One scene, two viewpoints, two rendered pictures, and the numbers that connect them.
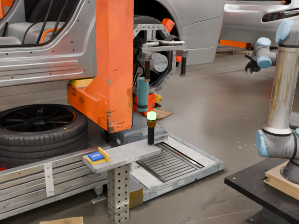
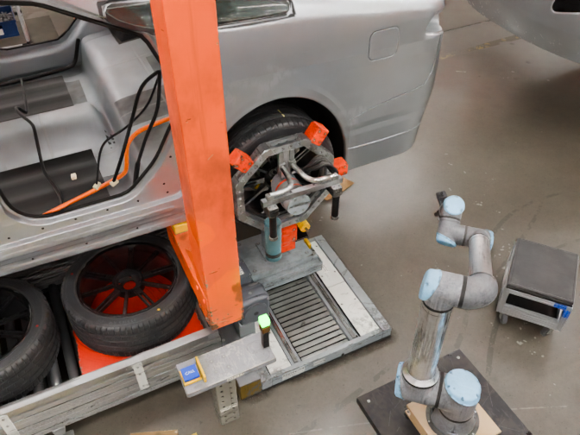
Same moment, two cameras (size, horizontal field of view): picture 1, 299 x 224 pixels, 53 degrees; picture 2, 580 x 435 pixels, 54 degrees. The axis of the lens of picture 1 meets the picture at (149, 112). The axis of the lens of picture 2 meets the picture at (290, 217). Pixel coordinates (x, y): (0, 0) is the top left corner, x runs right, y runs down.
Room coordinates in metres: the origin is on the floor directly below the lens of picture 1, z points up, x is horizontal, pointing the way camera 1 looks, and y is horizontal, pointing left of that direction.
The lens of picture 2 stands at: (0.14, -0.41, 2.72)
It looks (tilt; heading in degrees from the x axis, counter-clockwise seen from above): 43 degrees down; 10
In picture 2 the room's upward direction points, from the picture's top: straight up
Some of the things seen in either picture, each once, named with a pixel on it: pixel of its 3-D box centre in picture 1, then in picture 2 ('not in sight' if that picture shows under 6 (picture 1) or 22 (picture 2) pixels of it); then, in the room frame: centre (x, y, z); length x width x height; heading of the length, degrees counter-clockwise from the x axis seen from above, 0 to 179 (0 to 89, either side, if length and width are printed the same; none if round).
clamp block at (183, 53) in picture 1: (181, 52); (333, 186); (2.30, -0.23, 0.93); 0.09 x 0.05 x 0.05; 36
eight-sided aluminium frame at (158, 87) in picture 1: (147, 59); (284, 185); (2.37, 0.03, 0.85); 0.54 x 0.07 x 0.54; 126
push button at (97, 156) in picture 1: (95, 157); (190, 373); (1.45, 0.28, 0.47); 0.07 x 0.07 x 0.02; 36
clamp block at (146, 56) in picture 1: (145, 55); (269, 207); (2.10, 0.04, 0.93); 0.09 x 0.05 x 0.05; 36
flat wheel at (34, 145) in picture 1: (40, 133); (131, 291); (1.91, 0.76, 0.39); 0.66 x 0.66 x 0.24
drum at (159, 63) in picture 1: (153, 61); (290, 192); (2.31, -0.01, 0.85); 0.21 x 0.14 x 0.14; 36
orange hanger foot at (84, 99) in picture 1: (90, 88); (194, 242); (2.03, 0.42, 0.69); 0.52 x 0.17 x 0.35; 36
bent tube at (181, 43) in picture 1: (168, 37); (312, 164); (2.33, -0.12, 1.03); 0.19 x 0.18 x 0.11; 36
